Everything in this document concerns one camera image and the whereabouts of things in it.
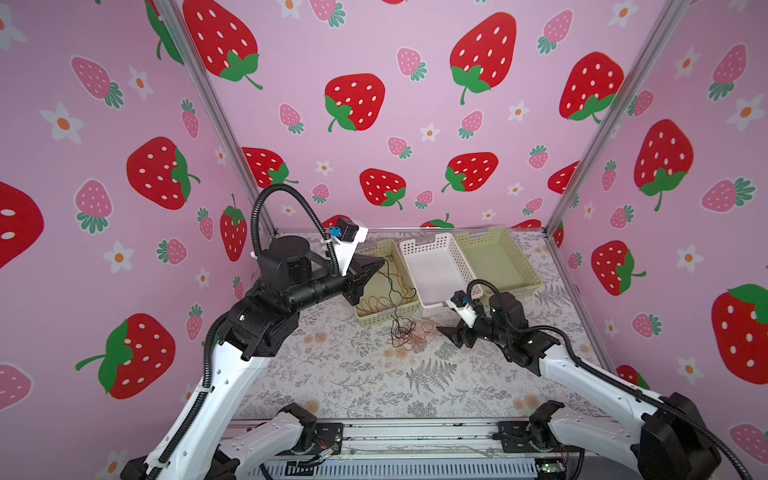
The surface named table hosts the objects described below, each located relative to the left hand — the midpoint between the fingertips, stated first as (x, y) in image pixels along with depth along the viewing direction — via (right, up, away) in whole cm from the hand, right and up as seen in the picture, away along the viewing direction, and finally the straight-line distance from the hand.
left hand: (382, 259), depth 57 cm
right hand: (+16, -15, +24) cm, 33 cm away
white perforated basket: (+18, -4, +54) cm, 57 cm away
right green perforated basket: (+40, +1, +55) cm, 68 cm away
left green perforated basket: (+2, -11, +40) cm, 41 cm away
